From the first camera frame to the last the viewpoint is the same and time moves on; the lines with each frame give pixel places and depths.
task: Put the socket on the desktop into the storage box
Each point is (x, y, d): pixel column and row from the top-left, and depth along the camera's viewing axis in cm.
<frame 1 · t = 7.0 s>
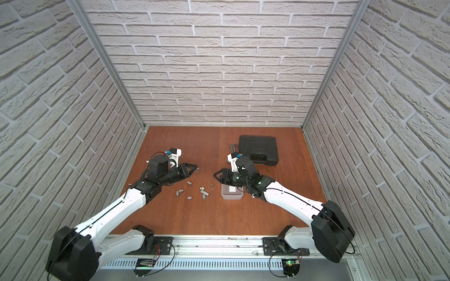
left hand: (198, 164, 79), fingers closed
right hand: (217, 175, 78), fingers open
black plastic tool case: (262, 149, 103), point 6 cm above the table
grey metal pipe wrench: (232, 148, 109), point 2 cm above the table
translucent white storage box: (231, 192, 91), on the table
small silver socket: (189, 182, 94), on the table
small silver socket 2: (211, 185, 92), point 3 cm above the table
small silver socket 3: (180, 190, 91), on the table
small silver socket 4: (177, 194, 90), on the table
small silver socket 5: (189, 197, 89), on the table
long silver socket: (205, 192, 90), on the table
small silver socket 6: (204, 196, 89), on the table

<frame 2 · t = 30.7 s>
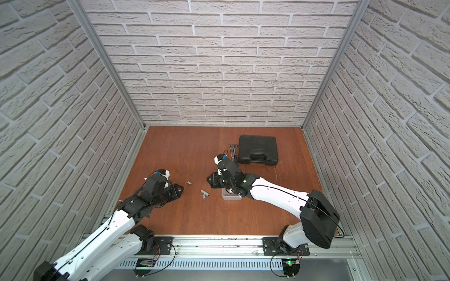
left hand: (183, 186, 80), fingers open
right hand: (210, 179, 79), fingers open
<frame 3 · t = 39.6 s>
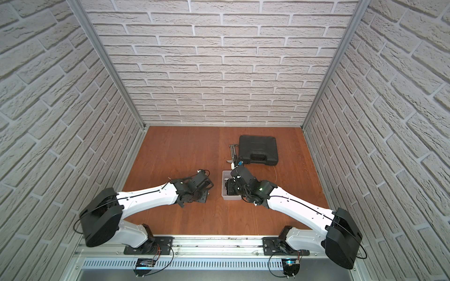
left hand: (206, 192, 85), fingers closed
right hand: (227, 184, 79), fingers closed
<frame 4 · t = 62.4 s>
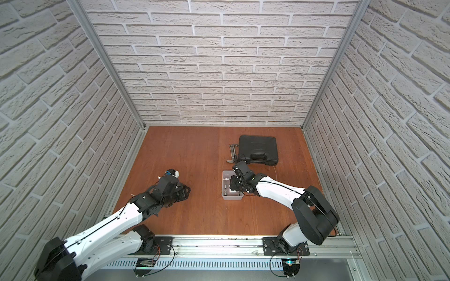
left hand: (190, 187, 82), fingers open
right hand: (232, 183, 88), fingers open
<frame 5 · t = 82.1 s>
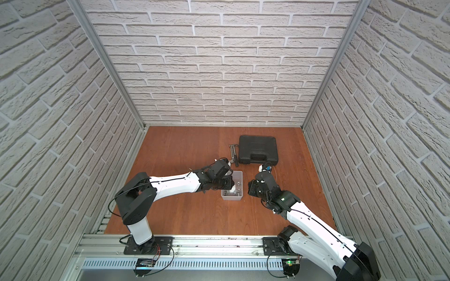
left hand: (237, 182, 86), fingers closed
right hand: (251, 183, 81), fingers open
